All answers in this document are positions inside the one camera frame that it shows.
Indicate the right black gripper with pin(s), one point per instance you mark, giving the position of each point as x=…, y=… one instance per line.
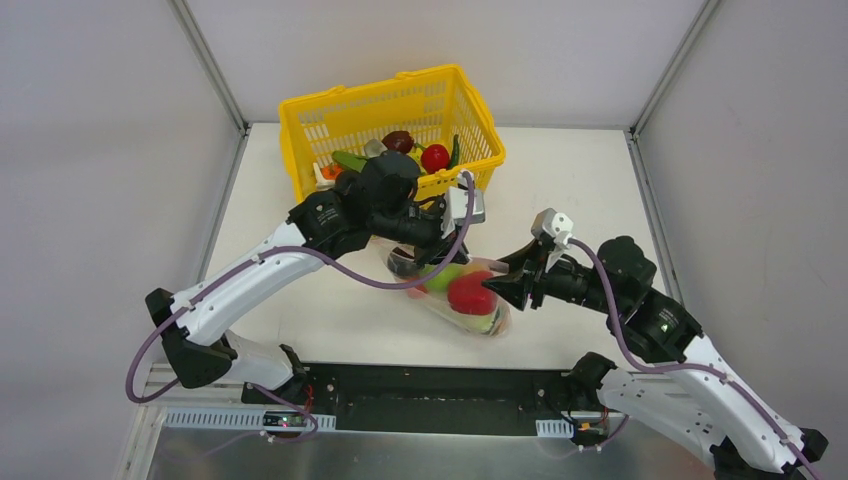
x=535, y=281

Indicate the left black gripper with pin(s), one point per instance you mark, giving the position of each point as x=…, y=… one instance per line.
x=436, y=237

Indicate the dark avocado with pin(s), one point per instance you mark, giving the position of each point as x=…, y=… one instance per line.
x=402, y=266

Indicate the white radish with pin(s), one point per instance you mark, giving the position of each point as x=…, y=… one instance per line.
x=492, y=324

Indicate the green apple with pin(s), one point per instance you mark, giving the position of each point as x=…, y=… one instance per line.
x=441, y=282

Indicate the red bell pepper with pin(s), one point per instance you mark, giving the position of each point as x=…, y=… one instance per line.
x=466, y=295

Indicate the clear zip top bag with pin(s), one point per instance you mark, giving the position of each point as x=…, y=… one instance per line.
x=438, y=304

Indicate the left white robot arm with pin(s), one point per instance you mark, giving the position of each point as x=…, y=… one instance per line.
x=194, y=325

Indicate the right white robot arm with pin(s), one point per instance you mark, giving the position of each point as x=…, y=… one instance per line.
x=675, y=381

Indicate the red tomato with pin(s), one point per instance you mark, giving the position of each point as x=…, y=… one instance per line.
x=434, y=158

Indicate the green cucumber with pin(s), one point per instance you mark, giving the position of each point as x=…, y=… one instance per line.
x=455, y=152

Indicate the dark red apple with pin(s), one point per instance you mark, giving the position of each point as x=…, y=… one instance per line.
x=400, y=141

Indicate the green leafy vegetable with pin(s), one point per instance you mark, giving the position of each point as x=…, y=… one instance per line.
x=349, y=161

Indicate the small orange pumpkin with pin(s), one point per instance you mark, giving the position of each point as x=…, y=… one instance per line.
x=331, y=171

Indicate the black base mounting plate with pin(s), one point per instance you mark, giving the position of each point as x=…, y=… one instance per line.
x=446, y=400

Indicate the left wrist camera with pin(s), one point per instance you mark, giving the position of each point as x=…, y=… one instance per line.
x=464, y=204

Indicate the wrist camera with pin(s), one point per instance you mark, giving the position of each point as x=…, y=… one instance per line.
x=553, y=230
x=464, y=204

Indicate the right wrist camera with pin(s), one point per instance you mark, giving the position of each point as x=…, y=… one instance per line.
x=553, y=230

